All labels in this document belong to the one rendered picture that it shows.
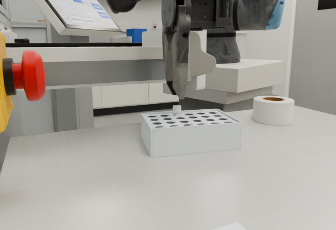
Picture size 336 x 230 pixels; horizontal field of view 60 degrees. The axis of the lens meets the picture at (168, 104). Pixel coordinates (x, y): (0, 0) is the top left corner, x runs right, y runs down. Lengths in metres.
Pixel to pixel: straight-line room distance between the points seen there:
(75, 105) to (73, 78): 1.10
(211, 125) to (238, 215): 0.15
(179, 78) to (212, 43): 0.61
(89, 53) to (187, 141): 0.20
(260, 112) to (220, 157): 0.19
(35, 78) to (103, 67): 0.24
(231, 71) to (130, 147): 0.51
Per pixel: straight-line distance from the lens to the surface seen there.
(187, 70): 0.39
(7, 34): 0.76
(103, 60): 0.47
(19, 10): 2.26
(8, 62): 0.25
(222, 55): 1.00
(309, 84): 4.34
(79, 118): 1.60
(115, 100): 3.69
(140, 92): 3.76
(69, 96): 1.57
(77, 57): 0.46
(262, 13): 0.96
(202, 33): 0.51
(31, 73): 0.24
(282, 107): 0.53
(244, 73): 0.87
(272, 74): 1.02
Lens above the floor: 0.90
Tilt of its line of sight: 12 degrees down
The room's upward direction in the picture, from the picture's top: straight up
